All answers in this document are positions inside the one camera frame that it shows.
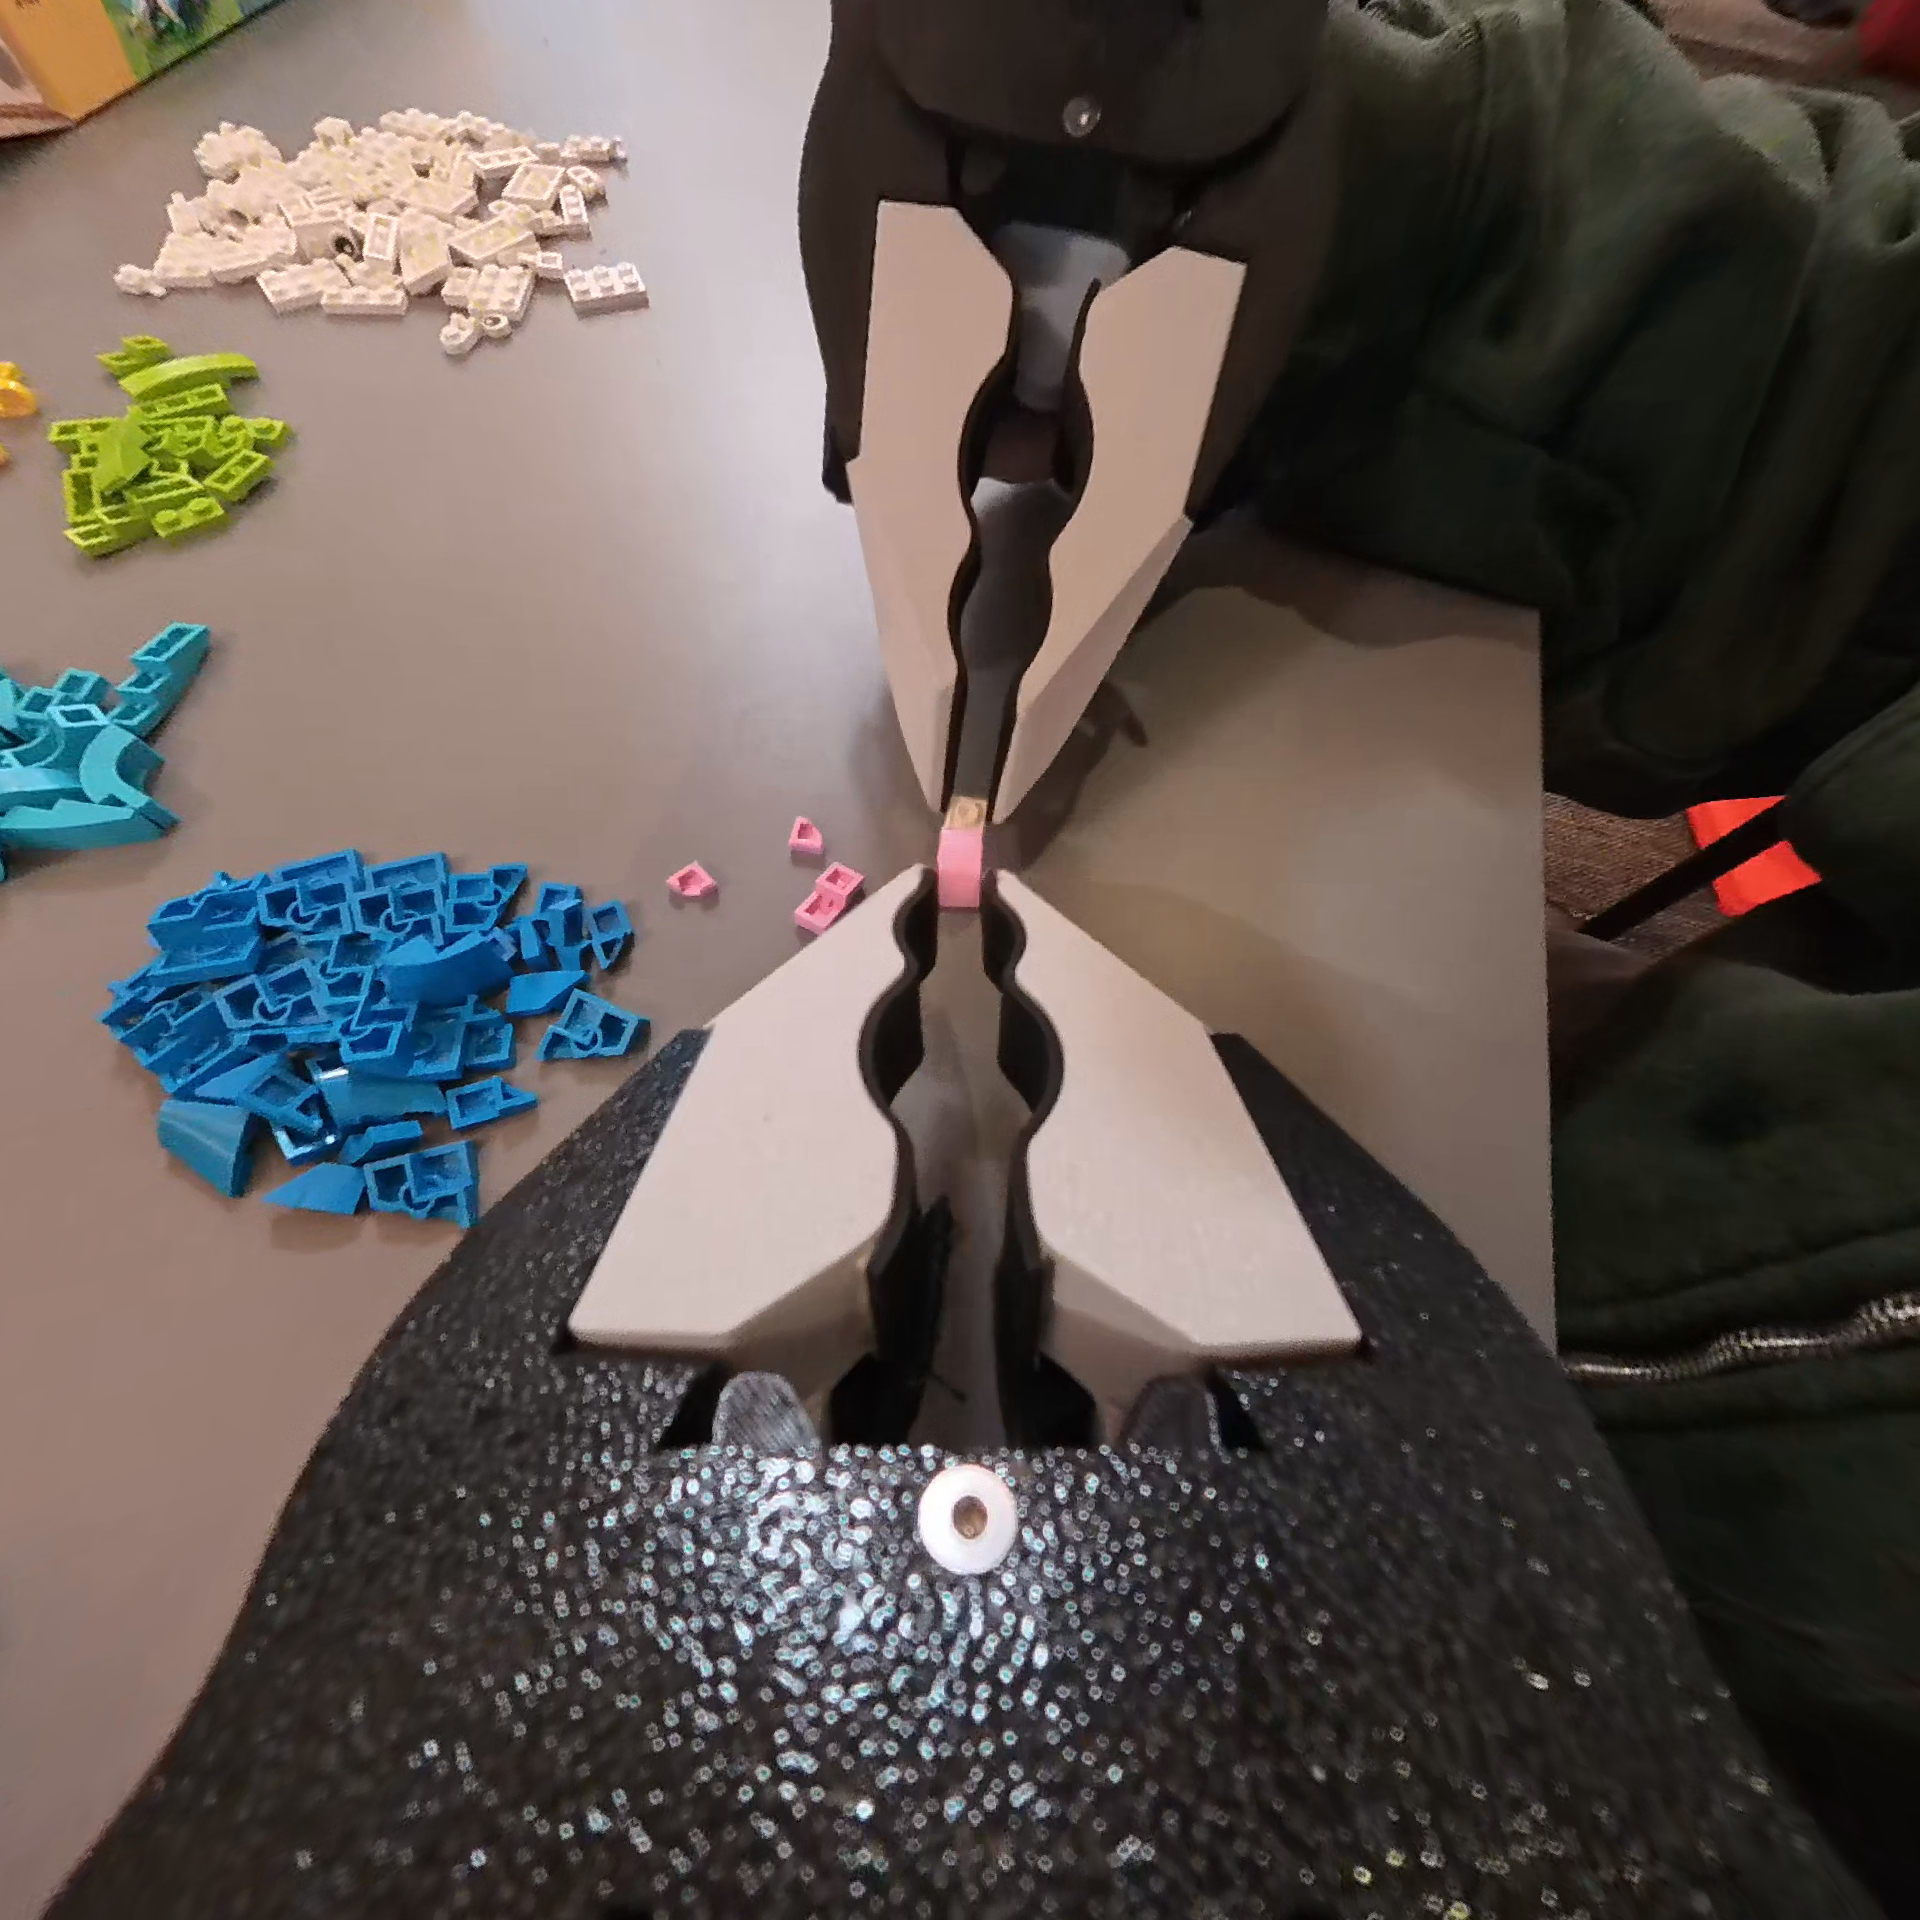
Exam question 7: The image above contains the colourful lego box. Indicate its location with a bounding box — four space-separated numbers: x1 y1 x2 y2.
0 0 290 139

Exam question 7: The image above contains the pile of blue lego bricks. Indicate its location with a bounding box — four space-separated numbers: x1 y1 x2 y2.
99 847 655 1231

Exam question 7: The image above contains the orange tag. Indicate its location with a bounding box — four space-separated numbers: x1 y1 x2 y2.
1682 795 1826 921

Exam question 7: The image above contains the pile of turquoise lego bricks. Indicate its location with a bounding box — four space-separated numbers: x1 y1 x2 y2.
0 617 214 885

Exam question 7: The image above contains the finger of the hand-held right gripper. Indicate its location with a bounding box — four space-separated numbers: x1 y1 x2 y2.
843 193 1038 809
984 239 1257 828

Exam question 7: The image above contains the pile of white lego bricks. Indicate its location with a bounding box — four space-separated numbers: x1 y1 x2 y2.
114 107 655 359

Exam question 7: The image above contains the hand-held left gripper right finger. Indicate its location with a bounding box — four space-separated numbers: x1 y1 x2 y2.
984 870 1368 1367

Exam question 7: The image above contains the black strap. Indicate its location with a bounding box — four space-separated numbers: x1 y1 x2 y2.
1586 816 1801 947

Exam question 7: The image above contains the pile of lime lego bricks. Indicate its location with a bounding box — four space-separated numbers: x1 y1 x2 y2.
46 333 296 559

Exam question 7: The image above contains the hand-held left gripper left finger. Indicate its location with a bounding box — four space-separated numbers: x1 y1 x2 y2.
568 861 940 1359

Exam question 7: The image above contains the green zip jacket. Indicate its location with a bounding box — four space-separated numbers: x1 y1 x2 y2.
1545 704 1920 1920

